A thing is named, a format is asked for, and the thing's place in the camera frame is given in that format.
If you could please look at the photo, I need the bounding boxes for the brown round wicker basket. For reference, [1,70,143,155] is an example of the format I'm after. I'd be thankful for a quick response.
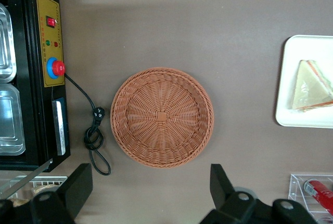
[110,67,215,169]

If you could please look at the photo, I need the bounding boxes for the white wire rack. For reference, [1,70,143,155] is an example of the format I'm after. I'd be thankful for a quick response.
[0,176,69,208]

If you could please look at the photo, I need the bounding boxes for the clear acrylic bottle rack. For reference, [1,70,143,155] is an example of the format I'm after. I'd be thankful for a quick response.
[288,174,333,224]

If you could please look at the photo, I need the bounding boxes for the bagged fried snack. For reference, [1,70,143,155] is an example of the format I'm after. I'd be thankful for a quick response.
[31,185,60,196]

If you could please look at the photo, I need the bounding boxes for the cream rectangular tray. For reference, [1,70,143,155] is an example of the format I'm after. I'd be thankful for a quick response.
[275,34,333,129]

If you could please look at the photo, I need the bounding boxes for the red emergency stop button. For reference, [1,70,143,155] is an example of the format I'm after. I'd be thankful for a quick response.
[46,57,66,80]

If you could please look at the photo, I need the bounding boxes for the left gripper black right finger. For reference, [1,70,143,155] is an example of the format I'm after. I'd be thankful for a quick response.
[200,163,271,224]

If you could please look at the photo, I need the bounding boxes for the black sealing machine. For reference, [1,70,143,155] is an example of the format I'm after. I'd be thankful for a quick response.
[0,0,71,200]

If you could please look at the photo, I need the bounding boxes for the triangle sandwich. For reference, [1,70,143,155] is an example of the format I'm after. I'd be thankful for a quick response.
[291,59,333,113]

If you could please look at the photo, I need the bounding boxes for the red cola bottle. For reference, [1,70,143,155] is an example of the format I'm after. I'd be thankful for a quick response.
[303,179,333,216]

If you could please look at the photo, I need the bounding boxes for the steel food container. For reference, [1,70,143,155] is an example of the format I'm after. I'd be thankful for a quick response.
[0,83,26,156]
[0,2,17,83]

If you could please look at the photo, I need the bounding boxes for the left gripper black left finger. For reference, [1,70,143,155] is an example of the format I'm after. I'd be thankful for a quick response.
[30,163,94,224]

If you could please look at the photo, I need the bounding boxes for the black power cable with plug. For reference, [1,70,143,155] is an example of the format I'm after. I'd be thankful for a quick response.
[64,73,112,176]

